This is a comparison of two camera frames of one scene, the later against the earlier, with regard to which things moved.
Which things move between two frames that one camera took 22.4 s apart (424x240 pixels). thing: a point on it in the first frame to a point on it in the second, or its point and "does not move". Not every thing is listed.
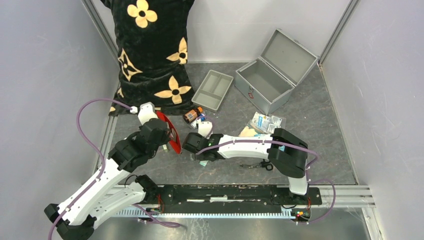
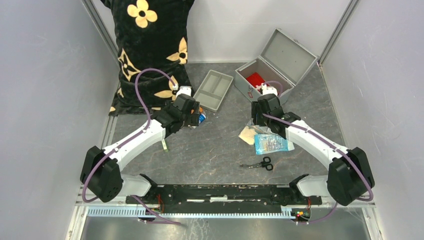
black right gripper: [199, 157] to [255, 111]
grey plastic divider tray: [211, 90] does not move
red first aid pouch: [175, 145] to [255, 79]
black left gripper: [165, 138] to [193, 118]
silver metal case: [267, 81] does not move
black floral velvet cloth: [152, 39] does not move
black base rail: [236, 196] does not move
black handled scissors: [263, 164] does not move
